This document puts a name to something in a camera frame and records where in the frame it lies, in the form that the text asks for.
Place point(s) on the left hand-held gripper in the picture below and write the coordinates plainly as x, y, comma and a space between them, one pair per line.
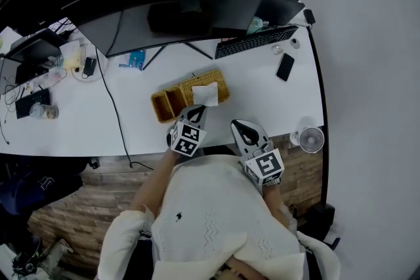
185, 139

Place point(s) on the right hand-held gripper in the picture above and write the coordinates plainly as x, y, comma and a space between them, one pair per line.
264, 168

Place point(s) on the white tissue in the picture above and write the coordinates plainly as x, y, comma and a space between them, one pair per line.
205, 93

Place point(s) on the person's right forearm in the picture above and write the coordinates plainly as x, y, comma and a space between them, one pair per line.
275, 203

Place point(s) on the person's left forearm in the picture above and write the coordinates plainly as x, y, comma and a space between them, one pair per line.
154, 180

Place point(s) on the yellow woven basket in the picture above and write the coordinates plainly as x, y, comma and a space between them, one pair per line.
220, 78

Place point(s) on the white desk fan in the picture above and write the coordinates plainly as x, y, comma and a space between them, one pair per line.
311, 140

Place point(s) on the white knit sweater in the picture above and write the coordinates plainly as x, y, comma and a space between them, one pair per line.
213, 206

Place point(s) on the black smartphone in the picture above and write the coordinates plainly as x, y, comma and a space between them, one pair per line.
285, 67

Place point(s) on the blue packet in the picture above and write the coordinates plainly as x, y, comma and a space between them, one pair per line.
134, 60

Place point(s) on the clear earbuds case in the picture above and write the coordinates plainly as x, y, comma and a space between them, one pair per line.
277, 50

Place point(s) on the long black keyboard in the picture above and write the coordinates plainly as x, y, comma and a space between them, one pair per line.
256, 42

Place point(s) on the black office chair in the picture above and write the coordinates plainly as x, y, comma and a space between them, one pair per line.
320, 218

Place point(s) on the small white round mouse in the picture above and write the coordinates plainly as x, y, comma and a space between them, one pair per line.
295, 43

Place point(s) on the wide curved black monitor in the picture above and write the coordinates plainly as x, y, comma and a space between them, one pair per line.
131, 29

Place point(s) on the pale green container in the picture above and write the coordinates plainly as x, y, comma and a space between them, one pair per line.
257, 26

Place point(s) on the black caster wheel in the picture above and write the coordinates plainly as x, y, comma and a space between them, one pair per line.
94, 163

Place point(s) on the black charger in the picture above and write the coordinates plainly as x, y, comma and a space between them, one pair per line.
89, 66

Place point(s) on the black laptop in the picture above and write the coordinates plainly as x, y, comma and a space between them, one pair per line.
279, 8

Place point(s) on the black power adapter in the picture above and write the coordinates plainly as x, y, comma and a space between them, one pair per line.
309, 16

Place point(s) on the short black keyboard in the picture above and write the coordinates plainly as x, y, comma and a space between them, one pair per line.
31, 103

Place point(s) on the black flat monitor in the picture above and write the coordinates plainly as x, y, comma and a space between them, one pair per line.
36, 46

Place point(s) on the dark blue jacket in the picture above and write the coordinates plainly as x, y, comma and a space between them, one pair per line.
33, 190

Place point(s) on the plain black monitor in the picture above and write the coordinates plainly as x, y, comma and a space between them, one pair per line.
29, 6

